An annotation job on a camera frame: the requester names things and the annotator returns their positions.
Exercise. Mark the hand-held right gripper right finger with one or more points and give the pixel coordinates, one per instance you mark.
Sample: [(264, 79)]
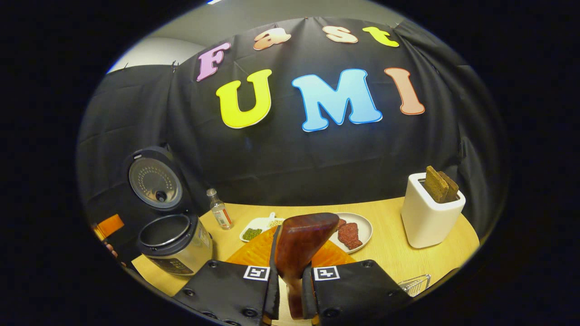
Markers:
[(358, 290)]

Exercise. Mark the white toaster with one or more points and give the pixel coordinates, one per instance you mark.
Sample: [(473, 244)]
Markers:
[(426, 222)]

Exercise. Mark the small clear bottle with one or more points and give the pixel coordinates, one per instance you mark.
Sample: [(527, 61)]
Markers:
[(221, 215)]

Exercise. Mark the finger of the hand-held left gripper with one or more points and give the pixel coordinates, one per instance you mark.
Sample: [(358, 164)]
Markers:
[(109, 225)]

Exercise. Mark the brown toast slice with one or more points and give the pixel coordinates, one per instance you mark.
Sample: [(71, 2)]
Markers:
[(436, 183), (452, 188)]

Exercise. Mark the black and silver rice cooker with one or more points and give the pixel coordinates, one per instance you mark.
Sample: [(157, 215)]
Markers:
[(176, 253)]

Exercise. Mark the reddish brown meat piece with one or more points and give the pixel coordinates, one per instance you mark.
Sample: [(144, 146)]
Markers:
[(341, 223), (350, 235)]

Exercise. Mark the round white plate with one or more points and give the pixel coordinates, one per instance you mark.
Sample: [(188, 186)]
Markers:
[(366, 231)]

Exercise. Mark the black cloth clip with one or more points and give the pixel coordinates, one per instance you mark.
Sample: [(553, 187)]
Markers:
[(173, 66)]

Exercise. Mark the white sectioned dish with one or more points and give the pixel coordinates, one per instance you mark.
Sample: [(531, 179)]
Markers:
[(258, 223)]

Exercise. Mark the black backdrop cloth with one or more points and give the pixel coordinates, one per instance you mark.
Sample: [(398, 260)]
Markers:
[(317, 163)]

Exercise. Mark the green beans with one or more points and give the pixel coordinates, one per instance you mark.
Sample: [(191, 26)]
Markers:
[(252, 234)]

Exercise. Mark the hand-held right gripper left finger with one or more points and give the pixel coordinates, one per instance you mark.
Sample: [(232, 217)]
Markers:
[(226, 290)]

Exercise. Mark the yellow beans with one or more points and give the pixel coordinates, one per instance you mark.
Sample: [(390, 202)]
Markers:
[(275, 223)]

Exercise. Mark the brown wooden spoon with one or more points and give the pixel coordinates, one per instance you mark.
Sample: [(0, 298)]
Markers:
[(303, 240)]

